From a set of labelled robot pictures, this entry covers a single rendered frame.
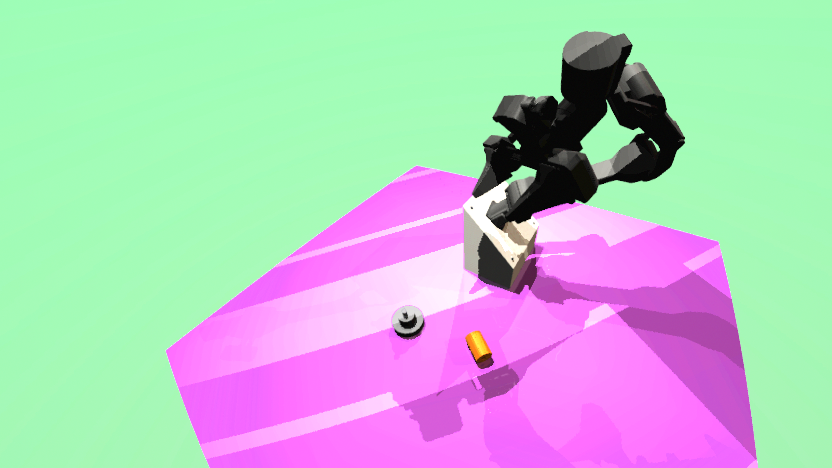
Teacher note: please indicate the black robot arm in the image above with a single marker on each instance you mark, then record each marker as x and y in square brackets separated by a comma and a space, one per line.
[593, 70]

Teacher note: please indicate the grey round pedestal with dark shaft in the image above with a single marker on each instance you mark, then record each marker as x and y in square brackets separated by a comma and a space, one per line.
[408, 321]

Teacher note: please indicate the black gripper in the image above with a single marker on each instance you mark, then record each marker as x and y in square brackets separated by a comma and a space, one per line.
[563, 172]

